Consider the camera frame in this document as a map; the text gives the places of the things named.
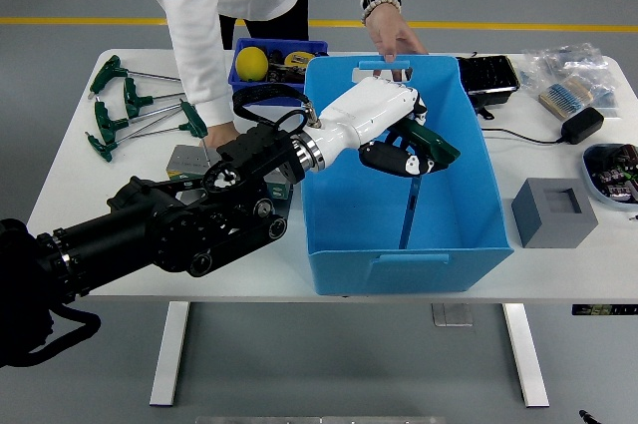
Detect black table control panel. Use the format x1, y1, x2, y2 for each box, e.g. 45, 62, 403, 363
571, 303, 638, 316

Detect grey green tool stand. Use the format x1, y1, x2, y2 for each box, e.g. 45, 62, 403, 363
165, 144, 294, 202

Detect person's right hand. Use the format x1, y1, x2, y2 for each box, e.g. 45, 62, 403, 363
204, 122, 240, 149

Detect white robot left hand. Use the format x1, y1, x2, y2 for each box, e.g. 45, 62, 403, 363
309, 76, 436, 178

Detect yellow ball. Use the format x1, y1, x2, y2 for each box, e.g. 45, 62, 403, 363
234, 46, 271, 82

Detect dark metal parts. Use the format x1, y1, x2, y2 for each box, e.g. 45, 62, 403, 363
267, 47, 306, 85

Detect large blue plastic box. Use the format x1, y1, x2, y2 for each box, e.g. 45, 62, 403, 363
302, 54, 515, 296

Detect black adapter cable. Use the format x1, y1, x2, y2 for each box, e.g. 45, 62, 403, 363
480, 125, 567, 146

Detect green T-handle hex wrench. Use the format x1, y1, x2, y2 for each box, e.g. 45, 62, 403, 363
93, 99, 183, 146
123, 77, 188, 120
88, 54, 181, 95
84, 124, 186, 164

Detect dark electronic components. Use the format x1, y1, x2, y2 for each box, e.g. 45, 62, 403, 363
595, 144, 638, 204

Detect large green T-handle wrench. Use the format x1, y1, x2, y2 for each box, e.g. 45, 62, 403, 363
391, 117, 462, 250

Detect grey floor plate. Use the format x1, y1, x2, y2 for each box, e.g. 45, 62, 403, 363
431, 302, 474, 328

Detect blue resistor strip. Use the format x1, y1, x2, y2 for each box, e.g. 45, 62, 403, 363
537, 77, 594, 121

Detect white table leg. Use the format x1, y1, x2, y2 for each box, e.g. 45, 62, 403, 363
149, 301, 191, 408
500, 302, 551, 409

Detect black plastic tray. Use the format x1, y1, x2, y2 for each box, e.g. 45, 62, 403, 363
456, 54, 522, 109

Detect clear plastic parts bag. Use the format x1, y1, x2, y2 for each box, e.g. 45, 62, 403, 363
520, 42, 612, 96
572, 64, 624, 121

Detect yellow tape measure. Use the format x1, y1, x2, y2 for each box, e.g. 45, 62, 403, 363
283, 50, 320, 69

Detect white bead bracelet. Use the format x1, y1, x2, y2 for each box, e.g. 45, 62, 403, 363
360, 0, 403, 26

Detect pale blue bowl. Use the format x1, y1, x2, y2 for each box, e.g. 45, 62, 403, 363
581, 142, 638, 211

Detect person's left hand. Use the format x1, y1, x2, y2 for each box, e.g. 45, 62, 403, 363
365, 4, 430, 82

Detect black strap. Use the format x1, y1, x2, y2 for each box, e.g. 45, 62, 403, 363
468, 102, 497, 121

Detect grey block with recess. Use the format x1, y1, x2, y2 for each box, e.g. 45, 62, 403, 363
510, 177, 599, 249

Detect small blue plastic bin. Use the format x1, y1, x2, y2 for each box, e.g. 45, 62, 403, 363
227, 36, 330, 109

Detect black power adapter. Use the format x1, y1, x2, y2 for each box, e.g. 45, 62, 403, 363
560, 106, 606, 146

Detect small green T-handle wrench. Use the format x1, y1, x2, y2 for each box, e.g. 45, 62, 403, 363
177, 98, 210, 162

